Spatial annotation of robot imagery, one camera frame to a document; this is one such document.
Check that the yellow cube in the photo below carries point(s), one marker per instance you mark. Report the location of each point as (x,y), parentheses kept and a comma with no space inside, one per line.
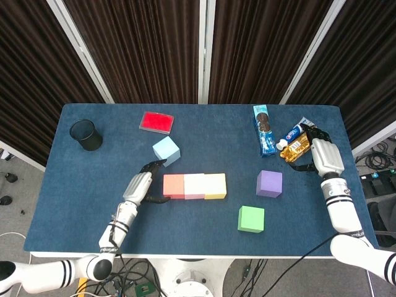
(215,185)

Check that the red-orange cube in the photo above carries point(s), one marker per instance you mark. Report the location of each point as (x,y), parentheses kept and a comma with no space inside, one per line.
(174,185)

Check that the white blue toothpaste tube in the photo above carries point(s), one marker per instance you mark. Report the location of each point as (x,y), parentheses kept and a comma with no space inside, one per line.
(292,133)

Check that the green circuit board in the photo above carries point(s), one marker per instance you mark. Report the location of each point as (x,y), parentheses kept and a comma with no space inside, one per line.
(143,289)

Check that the black floor caster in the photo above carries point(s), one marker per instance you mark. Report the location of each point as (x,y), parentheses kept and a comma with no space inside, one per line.
(10,177)
(5,200)

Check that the yellow floor tape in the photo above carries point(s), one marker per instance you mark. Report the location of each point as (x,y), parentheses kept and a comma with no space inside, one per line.
(82,284)

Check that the red ink pad case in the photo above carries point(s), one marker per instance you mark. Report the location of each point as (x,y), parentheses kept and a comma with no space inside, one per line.
(156,122)

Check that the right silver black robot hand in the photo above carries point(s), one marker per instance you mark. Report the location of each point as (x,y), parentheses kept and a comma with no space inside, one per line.
(328,157)

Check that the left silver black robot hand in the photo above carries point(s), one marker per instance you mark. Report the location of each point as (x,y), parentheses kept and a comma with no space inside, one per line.
(137,187)

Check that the light blue cube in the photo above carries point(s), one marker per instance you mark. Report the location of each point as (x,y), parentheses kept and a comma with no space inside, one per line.
(167,150)

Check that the green cube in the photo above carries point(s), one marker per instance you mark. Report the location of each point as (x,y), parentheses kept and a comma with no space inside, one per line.
(251,218)

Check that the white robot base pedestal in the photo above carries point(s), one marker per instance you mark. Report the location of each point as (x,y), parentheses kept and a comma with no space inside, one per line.
(191,278)

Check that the blue table cloth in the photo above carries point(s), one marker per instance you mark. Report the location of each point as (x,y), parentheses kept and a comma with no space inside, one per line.
(191,229)

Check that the white table frame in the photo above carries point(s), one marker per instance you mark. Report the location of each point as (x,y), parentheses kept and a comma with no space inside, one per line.
(247,257)

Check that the black mesh pen cup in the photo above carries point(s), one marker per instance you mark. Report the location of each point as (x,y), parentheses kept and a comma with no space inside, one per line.
(89,140)

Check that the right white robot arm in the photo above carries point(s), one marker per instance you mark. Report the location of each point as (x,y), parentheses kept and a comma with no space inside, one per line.
(340,210)

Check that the blue cookie box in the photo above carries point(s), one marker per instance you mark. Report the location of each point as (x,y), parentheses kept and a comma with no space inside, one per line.
(266,139)

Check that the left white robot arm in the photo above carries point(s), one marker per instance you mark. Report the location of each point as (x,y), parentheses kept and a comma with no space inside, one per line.
(40,273)

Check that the brown partition panel white frame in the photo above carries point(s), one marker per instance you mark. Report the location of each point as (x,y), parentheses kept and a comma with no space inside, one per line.
(31,77)
(139,55)
(256,55)
(355,77)

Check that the gold foil snack pack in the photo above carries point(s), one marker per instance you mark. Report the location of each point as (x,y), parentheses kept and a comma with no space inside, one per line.
(295,148)

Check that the pink cube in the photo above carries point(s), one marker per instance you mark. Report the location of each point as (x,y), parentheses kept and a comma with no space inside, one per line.
(195,185)

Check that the purple cube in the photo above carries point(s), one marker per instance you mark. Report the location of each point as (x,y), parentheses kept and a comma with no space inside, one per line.
(269,182)

